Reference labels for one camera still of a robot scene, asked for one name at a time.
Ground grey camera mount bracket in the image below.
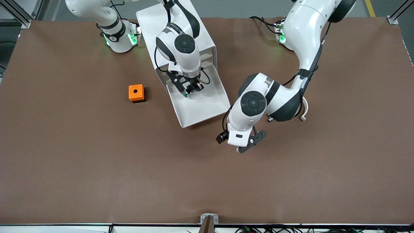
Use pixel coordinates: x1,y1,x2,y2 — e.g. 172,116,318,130
200,213,219,233

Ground aluminium frame profile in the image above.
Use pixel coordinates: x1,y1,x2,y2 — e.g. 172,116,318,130
0,0,33,29
388,0,414,26

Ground green push button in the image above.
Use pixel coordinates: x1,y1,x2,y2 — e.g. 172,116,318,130
183,83,199,97

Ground white plastic drawer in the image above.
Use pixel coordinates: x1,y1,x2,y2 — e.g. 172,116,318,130
165,63,231,128

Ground black base cable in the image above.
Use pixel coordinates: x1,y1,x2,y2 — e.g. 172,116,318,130
249,16,280,35

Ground orange button enclosure box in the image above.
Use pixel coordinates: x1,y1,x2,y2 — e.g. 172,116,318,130
128,84,147,104

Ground white drawer cabinet housing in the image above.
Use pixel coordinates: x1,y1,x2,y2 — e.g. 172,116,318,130
136,0,217,97

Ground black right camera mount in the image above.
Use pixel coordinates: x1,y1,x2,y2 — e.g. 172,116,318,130
167,70,188,97

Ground white curved plastic arc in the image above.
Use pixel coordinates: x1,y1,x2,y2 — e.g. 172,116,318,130
298,97,309,122

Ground brown table cover sheet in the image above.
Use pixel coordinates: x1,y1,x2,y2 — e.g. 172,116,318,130
0,17,414,225

